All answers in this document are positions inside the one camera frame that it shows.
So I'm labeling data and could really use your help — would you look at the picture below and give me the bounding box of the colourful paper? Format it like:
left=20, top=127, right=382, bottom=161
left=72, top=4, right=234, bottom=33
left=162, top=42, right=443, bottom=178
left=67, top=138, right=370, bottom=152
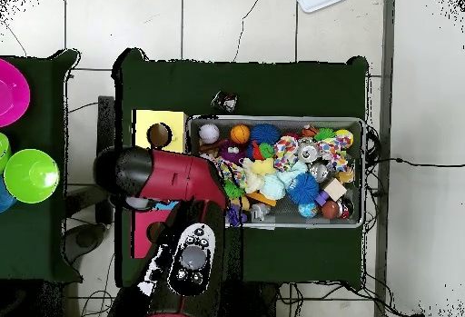
left=201, top=153, right=248, bottom=187
left=318, top=137, right=352, bottom=172

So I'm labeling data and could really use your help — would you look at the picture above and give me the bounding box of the crushed red black can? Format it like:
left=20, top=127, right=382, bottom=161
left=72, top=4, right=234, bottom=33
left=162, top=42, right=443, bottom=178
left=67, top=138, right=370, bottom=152
left=210, top=90, right=240, bottom=114

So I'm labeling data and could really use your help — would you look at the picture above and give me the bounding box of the wooden box with three holes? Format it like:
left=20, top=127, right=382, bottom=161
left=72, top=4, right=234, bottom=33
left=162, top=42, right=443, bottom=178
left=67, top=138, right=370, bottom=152
left=130, top=109, right=189, bottom=260

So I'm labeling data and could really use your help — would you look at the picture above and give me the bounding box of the purple spiky monster toy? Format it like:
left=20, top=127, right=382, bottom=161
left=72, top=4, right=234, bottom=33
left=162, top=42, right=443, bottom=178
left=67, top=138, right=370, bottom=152
left=217, top=139, right=248, bottom=165

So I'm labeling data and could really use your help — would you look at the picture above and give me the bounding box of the orange foam basketball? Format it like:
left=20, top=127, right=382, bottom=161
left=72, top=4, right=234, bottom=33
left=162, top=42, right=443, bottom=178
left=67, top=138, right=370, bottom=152
left=229, top=124, right=252, bottom=145

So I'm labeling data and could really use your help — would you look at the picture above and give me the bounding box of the green spiky rubber ball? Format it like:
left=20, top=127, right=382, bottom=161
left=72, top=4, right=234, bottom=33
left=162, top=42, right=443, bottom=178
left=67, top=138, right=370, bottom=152
left=223, top=180, right=245, bottom=201

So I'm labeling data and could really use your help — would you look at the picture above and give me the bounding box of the white foam baseball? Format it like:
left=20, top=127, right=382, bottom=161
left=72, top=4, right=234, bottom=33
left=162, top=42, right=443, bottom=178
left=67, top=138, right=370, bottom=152
left=198, top=123, right=221, bottom=145

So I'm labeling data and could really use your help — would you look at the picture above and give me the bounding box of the blue spiky rubber ball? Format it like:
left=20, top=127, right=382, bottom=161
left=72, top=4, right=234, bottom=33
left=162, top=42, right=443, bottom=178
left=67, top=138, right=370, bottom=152
left=249, top=123, right=281, bottom=147
left=287, top=172, right=320, bottom=205

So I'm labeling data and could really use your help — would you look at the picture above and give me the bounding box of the crushed silver can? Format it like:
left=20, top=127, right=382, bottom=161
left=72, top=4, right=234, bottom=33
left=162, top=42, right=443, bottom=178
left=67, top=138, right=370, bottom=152
left=297, top=140, right=320, bottom=163

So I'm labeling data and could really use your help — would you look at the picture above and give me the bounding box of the dark green table cloth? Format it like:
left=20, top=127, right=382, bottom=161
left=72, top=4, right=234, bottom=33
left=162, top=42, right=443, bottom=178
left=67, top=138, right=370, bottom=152
left=114, top=47, right=370, bottom=291
left=0, top=49, right=83, bottom=284

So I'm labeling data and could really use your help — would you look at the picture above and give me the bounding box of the blue green globe ball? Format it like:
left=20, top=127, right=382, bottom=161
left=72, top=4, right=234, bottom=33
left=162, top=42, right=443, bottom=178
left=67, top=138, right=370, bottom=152
left=298, top=202, right=320, bottom=219

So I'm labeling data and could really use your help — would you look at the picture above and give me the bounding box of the grey round floor base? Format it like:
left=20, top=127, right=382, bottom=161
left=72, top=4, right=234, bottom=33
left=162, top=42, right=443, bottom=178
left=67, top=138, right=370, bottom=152
left=64, top=222, right=107, bottom=264

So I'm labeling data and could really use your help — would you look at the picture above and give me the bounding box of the white tray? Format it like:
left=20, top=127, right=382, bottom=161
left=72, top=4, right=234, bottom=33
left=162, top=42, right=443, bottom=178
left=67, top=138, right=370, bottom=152
left=294, top=0, right=361, bottom=15

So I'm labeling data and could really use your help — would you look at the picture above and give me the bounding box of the lime green bowl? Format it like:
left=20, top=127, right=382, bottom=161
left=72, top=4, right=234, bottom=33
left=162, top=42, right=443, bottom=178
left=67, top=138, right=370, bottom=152
left=0, top=132, right=12, bottom=173
left=3, top=148, right=61, bottom=204

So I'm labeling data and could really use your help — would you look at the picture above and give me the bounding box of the blue bowl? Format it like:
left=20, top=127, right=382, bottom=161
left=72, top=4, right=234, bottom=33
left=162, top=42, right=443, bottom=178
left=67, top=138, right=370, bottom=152
left=0, top=174, right=17, bottom=213

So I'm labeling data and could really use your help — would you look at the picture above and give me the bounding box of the magenta round object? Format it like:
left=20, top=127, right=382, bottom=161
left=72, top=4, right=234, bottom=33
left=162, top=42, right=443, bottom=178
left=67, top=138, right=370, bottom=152
left=0, top=57, right=31, bottom=128

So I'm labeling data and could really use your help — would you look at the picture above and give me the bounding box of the shallow wire mesh bin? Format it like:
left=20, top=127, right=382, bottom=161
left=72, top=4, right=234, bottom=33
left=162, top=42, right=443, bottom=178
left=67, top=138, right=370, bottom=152
left=184, top=114, right=366, bottom=230

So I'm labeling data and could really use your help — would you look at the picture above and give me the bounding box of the thin black floor cable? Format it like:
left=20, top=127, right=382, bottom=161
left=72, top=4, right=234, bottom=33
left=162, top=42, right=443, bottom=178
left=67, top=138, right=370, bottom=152
left=232, top=0, right=263, bottom=63

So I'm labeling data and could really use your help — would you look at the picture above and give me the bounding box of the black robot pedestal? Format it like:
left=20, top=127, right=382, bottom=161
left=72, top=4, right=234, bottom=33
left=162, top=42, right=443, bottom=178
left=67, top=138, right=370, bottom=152
left=239, top=281, right=281, bottom=317

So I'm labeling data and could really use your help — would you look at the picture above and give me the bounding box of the black power cable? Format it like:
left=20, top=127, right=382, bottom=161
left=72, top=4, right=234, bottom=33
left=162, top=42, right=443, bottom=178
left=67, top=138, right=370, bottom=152
left=366, top=155, right=465, bottom=168

